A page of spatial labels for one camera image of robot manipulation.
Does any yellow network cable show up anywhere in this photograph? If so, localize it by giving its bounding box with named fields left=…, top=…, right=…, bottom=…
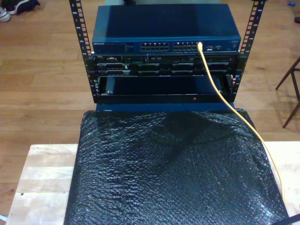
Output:
left=196, top=41, right=286, bottom=203

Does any blue rack platform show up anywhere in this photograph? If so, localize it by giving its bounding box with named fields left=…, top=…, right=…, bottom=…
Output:
left=95, top=103, right=235, bottom=113

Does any black rack tray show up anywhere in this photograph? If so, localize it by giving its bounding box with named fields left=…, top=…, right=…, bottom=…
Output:
left=93, top=75, right=235, bottom=105

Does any black rack server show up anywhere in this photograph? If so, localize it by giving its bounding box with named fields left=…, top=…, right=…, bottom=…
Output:
left=93, top=54, right=240, bottom=77

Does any black bubble mat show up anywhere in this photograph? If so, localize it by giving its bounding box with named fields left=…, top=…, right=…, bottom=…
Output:
left=63, top=109, right=293, bottom=225

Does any brown wooden chair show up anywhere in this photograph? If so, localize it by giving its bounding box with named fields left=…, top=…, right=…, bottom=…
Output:
left=275, top=56, right=300, bottom=129

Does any black sneaker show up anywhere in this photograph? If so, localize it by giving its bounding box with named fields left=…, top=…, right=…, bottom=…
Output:
left=6, top=0, right=40, bottom=15

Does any white sneaker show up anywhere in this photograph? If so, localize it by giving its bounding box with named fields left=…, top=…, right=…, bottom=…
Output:
left=0, top=7, right=12, bottom=23

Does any black rack frame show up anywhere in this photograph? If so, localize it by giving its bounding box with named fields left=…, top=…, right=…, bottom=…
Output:
left=68, top=0, right=267, bottom=105

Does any blue network switch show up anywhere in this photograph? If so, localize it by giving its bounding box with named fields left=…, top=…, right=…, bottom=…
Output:
left=91, top=4, right=242, bottom=54

